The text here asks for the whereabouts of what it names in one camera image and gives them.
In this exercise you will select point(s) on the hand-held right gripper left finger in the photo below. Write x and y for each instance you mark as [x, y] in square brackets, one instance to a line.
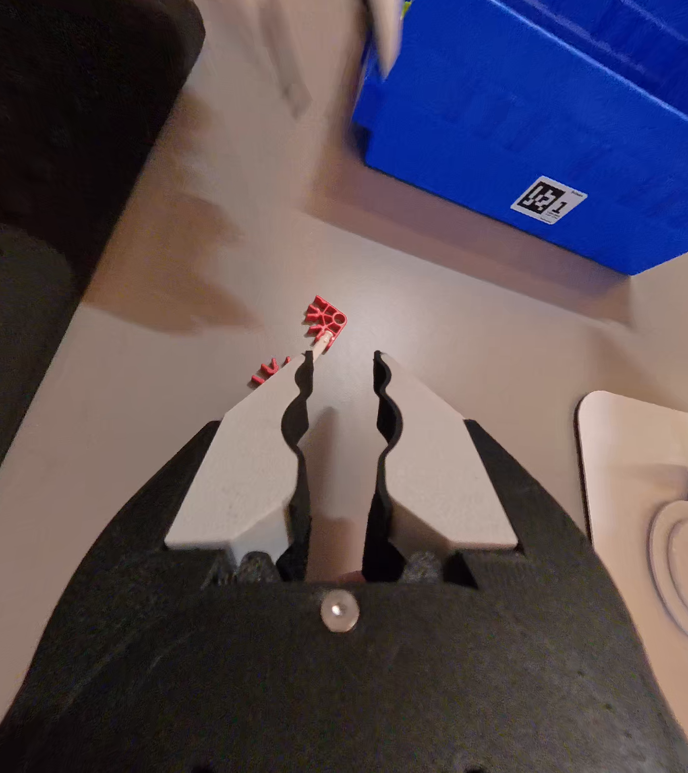
[241, 483]

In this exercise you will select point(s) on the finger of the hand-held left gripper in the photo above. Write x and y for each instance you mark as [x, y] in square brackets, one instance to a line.
[389, 30]

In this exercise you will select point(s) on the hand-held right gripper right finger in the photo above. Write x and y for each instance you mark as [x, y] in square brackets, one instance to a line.
[440, 483]

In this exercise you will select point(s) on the red fan connector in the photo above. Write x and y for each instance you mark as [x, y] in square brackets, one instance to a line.
[268, 369]
[320, 311]

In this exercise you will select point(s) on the blue plastic bin white tag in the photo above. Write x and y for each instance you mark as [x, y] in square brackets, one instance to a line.
[471, 121]

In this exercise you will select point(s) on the white plastic rod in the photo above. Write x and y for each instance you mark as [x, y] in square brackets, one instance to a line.
[322, 345]

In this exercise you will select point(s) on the white document stand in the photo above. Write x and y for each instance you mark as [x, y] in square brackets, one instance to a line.
[622, 483]

